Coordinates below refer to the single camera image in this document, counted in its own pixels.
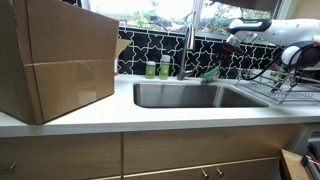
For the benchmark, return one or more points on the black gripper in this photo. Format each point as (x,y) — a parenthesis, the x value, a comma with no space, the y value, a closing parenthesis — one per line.
(232,45)

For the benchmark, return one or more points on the green and white sponge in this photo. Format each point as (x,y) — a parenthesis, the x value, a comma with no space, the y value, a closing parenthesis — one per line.
(211,76)

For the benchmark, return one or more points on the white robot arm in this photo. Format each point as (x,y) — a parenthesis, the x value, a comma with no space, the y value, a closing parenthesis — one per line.
(299,37)

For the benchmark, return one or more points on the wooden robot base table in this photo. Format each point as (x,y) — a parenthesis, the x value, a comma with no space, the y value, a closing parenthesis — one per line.
(290,167)

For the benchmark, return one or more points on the chrome kitchen faucet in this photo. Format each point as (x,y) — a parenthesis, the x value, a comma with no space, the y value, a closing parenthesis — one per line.
(189,45)

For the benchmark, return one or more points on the green soap bottle right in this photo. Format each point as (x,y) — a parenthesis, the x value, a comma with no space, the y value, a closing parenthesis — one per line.
(164,67)

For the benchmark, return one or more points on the green soap bottle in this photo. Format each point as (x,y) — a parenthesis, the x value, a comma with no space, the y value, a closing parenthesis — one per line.
(150,70)
(164,67)

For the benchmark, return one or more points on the metal dish drying rack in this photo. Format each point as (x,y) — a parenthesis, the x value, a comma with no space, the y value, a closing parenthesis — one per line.
(282,88)

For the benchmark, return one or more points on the green soap bottle left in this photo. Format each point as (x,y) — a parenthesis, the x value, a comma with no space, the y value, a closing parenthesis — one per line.
(150,70)

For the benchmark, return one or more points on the stainless steel sink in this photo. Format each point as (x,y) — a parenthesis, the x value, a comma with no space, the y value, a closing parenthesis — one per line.
(158,95)

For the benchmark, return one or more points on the wooden cabinet door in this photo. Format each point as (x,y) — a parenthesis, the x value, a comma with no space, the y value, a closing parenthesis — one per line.
(226,153)

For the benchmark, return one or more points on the large cardboard box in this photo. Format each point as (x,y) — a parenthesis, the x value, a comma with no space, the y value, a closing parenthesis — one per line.
(54,58)

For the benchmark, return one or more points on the wooden cabinet drawer front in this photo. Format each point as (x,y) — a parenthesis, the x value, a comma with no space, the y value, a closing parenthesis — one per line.
(61,157)

